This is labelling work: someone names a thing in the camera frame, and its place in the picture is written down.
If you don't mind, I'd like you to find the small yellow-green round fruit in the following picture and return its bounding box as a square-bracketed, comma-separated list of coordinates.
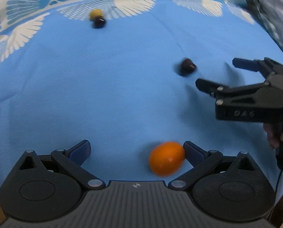
[89, 9, 104, 21]

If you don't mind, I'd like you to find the small dark round fruit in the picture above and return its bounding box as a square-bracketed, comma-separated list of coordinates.
[92, 17, 107, 29]

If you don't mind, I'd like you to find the dark purple plum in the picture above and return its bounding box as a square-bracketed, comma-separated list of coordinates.
[175, 57, 197, 77]

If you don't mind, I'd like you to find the egg-shaped orange fruit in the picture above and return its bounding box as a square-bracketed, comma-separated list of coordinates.
[148, 142, 186, 177]

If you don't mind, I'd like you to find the thin black cable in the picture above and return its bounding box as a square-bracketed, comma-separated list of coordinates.
[274, 169, 283, 196]

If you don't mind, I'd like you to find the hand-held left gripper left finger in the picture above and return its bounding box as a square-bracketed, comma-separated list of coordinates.
[7, 140, 106, 190]

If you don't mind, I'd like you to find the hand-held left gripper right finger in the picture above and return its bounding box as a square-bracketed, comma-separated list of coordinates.
[168, 141, 263, 190]

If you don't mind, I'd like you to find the blue fan-print bedsheet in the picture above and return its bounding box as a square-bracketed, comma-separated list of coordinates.
[0, 0, 283, 209]

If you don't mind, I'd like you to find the person's right hand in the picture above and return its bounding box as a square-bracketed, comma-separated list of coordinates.
[263, 122, 283, 149]

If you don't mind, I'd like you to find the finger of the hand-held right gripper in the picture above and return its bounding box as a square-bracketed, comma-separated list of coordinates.
[195, 78, 283, 107]
[232, 57, 276, 78]

